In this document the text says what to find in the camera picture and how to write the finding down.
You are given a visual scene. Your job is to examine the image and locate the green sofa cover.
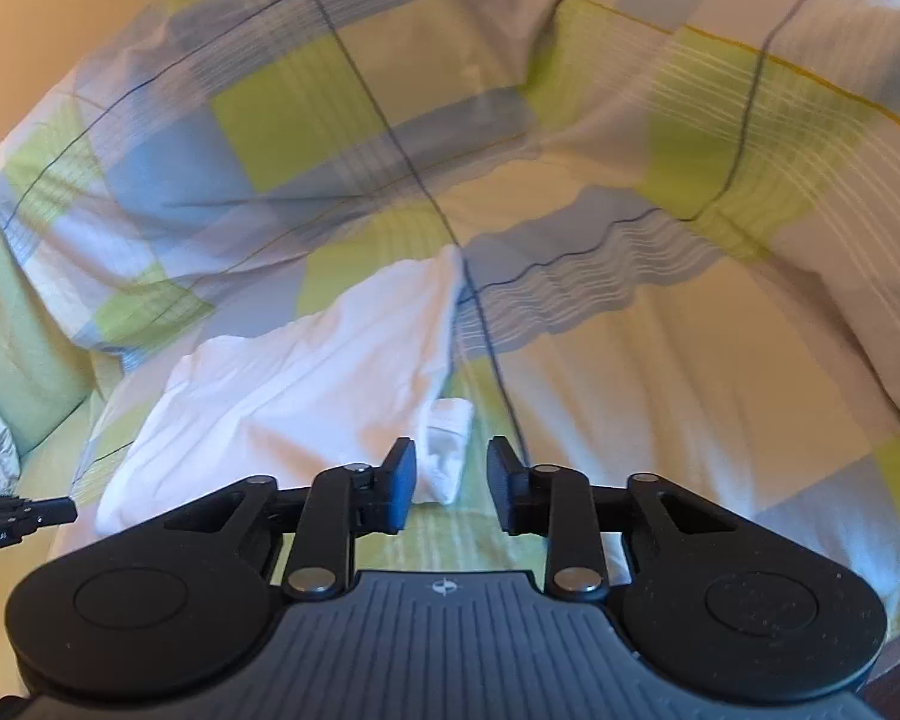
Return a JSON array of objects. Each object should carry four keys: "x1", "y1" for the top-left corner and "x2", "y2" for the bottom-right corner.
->
[{"x1": 0, "y1": 229, "x2": 119, "y2": 497}]

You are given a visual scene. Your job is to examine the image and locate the plaid blue green bedsheet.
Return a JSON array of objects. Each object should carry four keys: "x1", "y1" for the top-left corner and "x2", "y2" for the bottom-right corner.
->
[{"x1": 0, "y1": 0, "x2": 900, "y2": 634}]

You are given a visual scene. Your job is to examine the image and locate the white ribbed garment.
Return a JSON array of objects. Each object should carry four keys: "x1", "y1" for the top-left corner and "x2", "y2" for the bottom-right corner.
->
[{"x1": 95, "y1": 245, "x2": 475, "y2": 536}]

